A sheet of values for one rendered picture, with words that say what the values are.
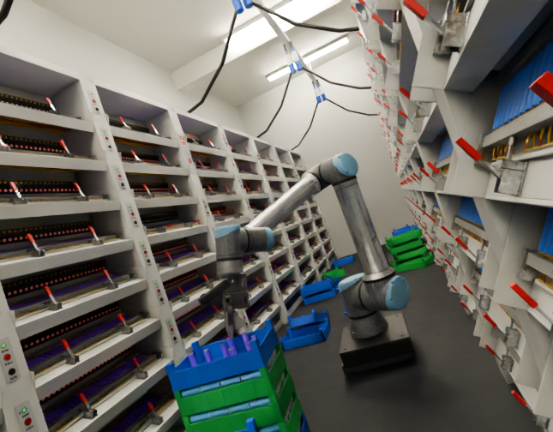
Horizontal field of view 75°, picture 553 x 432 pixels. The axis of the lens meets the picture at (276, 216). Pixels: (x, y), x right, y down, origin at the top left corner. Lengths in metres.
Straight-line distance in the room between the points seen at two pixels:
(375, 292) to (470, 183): 1.09
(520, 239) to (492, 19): 0.37
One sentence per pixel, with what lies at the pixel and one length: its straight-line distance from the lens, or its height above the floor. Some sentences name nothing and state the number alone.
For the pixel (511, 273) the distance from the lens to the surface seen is 0.70.
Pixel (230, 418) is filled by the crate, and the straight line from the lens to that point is 1.21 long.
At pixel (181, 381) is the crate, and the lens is 1.22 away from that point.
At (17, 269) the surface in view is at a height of 0.91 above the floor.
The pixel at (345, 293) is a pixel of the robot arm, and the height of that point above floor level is 0.35.
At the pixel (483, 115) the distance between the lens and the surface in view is 0.69.
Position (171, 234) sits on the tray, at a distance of 2.03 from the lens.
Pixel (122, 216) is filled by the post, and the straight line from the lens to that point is 1.82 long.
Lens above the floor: 0.76
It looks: 2 degrees up
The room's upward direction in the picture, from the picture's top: 19 degrees counter-clockwise
